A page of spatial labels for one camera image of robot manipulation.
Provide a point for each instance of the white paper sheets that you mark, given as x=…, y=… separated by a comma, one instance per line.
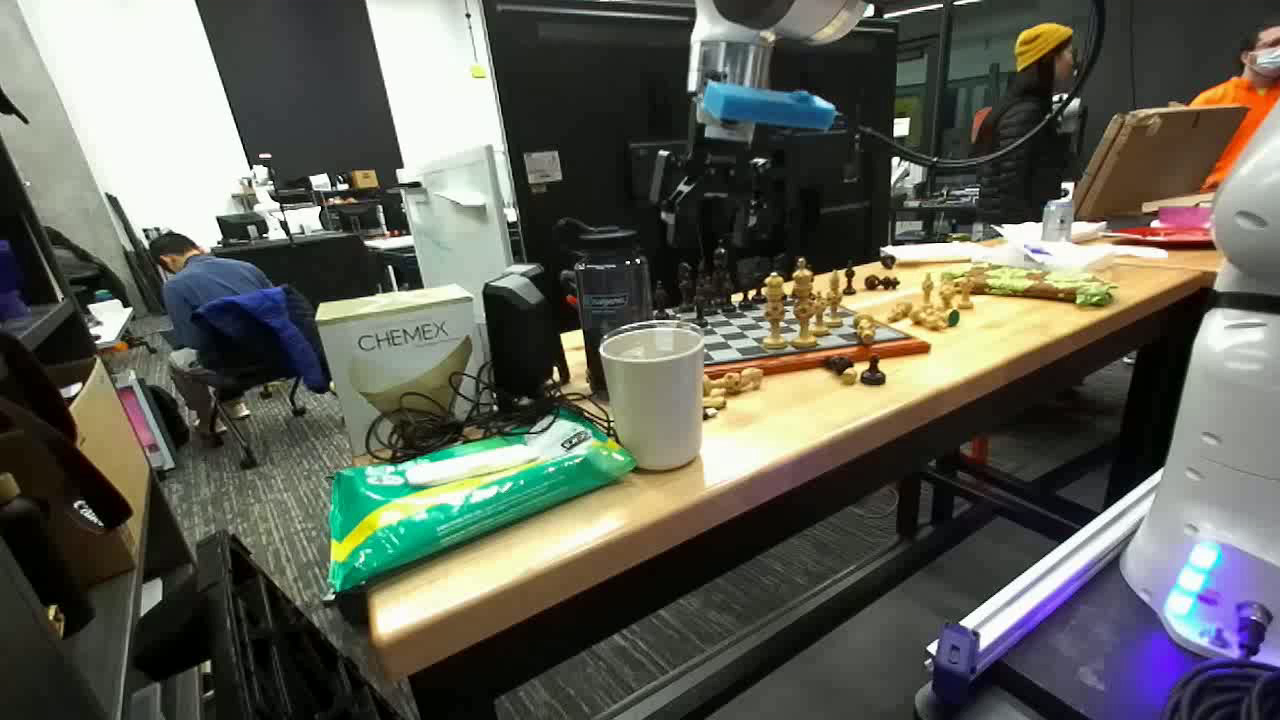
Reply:
x=1066, y=247

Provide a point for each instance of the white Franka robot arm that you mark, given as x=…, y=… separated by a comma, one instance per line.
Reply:
x=1225, y=440

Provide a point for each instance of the blue jacket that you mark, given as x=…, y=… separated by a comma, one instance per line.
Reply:
x=264, y=332

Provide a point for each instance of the black coffee grinder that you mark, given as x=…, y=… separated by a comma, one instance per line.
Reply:
x=518, y=343

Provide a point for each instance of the black chess pawn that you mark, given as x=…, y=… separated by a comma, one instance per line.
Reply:
x=875, y=373
x=851, y=280
x=875, y=280

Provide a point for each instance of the black office chair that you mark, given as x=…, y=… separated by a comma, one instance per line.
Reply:
x=244, y=405

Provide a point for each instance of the black plastic crate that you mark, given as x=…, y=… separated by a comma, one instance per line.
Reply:
x=264, y=640

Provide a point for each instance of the white Chemex filter box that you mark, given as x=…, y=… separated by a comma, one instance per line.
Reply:
x=403, y=344

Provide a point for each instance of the aluminium rail with blue end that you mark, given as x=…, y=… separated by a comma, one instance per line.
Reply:
x=1040, y=592

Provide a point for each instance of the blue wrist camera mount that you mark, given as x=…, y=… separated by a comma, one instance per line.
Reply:
x=764, y=106

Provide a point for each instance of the person in blue sweater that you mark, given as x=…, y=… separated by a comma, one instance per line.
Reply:
x=204, y=286

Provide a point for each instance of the tall light wooden chess piece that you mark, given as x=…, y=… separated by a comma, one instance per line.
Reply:
x=802, y=294

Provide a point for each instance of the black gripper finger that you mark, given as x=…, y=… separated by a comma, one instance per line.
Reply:
x=762, y=267
x=706, y=267

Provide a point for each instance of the black metal table frame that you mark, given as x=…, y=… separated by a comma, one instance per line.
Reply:
x=1151, y=400

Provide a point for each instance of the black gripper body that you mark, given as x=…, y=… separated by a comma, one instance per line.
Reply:
x=738, y=184

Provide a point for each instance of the chessboard with brown wooden frame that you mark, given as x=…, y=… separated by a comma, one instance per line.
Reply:
x=745, y=344

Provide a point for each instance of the tall black chess piece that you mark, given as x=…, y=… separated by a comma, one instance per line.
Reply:
x=723, y=280

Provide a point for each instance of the pink flat item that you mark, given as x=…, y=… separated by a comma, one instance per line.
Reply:
x=145, y=421

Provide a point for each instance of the person in orange shirt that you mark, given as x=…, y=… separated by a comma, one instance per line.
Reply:
x=1245, y=95

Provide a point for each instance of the person with yellow beanie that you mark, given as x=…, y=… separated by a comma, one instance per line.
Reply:
x=1034, y=122

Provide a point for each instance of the dark blender jar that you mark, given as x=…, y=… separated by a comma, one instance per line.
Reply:
x=605, y=286

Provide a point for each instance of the green snack bag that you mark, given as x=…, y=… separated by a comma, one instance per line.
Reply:
x=464, y=500

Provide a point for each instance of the artichoke print pot holder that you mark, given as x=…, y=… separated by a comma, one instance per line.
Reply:
x=1040, y=286

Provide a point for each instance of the black office desk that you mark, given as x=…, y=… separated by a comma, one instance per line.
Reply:
x=313, y=261

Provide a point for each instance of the brown cardboard storage box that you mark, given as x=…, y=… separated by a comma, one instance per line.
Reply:
x=101, y=466

